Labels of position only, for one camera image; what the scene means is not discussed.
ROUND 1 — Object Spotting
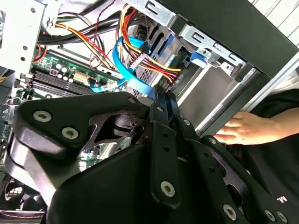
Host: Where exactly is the person's right hand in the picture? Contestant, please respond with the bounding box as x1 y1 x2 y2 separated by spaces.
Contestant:
214 112 285 145

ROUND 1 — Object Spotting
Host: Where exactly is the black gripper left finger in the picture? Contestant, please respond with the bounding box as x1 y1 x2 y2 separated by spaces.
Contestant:
6 85 182 209

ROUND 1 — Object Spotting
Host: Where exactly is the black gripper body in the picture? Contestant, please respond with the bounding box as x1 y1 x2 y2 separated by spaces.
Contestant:
45 141 220 224

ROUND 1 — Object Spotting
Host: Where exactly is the orange red power wire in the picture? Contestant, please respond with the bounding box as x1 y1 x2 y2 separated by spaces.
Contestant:
55 3 186 85

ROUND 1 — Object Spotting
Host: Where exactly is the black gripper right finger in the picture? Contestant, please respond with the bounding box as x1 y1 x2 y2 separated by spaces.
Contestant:
166 91 291 224

